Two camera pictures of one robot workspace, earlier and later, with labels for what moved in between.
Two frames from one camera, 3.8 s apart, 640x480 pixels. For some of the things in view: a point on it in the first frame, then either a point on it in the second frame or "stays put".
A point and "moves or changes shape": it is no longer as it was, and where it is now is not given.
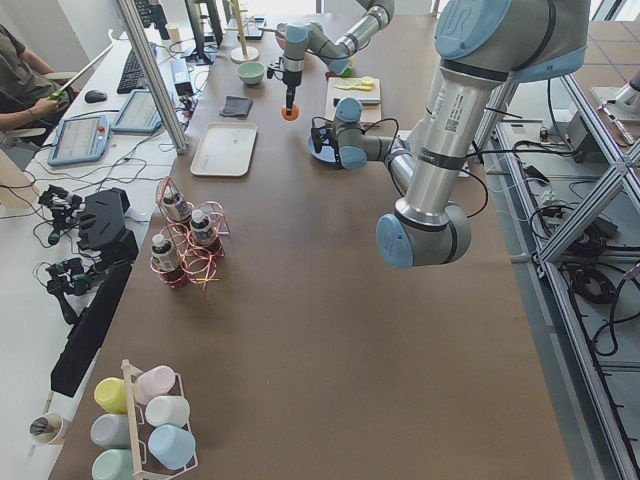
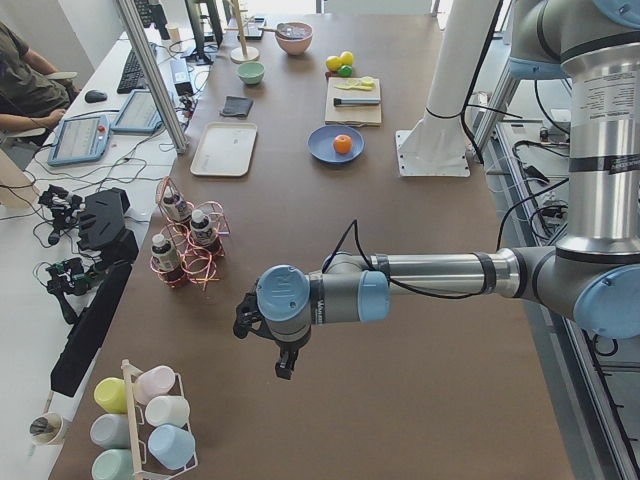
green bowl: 251,72 stays put
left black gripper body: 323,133 → 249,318
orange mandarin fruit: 293,115 moves or changes shape
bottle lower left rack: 201,230 stays put
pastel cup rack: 142,429 stays put
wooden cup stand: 241,55 stays put
